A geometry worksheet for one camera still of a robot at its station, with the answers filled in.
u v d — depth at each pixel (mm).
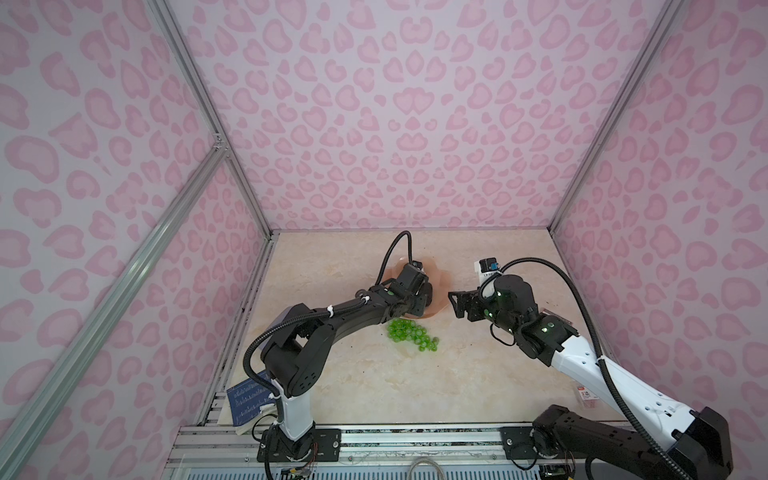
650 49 739
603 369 464
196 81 786
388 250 703
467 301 687
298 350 487
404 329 886
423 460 706
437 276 1016
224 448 749
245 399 801
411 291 721
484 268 670
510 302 572
